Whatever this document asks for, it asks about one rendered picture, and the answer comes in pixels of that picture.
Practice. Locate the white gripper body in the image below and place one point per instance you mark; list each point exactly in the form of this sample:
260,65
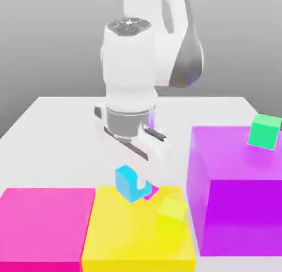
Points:
134,148

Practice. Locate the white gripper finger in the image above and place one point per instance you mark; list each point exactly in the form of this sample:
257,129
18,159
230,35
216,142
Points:
141,183

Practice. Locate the small magenta cube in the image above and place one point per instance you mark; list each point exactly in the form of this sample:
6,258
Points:
152,192

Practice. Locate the small green cube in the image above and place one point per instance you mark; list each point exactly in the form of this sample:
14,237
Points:
263,133

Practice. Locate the small cyan cube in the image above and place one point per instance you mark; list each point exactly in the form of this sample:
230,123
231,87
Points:
125,186

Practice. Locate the large yellow box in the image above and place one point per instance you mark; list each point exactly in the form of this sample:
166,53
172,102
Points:
123,236

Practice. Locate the large pink box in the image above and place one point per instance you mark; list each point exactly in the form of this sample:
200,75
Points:
44,223

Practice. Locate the small yellow cube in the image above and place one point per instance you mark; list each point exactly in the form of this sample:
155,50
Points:
170,219

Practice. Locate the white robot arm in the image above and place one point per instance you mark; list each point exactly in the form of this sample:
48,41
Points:
127,66

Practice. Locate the large purple box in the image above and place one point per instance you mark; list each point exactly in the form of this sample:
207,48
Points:
238,210

